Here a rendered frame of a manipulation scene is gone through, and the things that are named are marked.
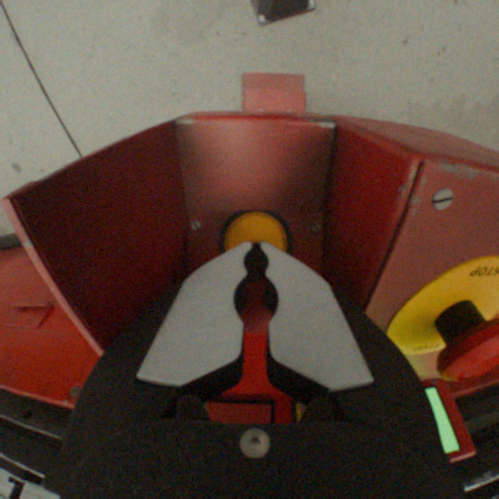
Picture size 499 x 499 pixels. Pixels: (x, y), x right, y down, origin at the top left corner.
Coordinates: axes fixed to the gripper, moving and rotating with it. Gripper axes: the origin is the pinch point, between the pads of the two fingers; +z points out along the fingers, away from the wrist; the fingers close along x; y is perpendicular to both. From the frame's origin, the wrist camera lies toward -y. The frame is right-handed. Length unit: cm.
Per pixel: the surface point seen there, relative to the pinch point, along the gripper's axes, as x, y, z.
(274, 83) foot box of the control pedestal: 6, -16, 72
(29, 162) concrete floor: -99, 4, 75
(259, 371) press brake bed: 1.1, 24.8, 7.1
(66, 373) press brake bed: -32.4, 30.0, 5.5
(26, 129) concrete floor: -94, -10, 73
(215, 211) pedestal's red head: -2.7, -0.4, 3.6
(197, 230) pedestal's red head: -3.8, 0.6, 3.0
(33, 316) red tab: -53, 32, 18
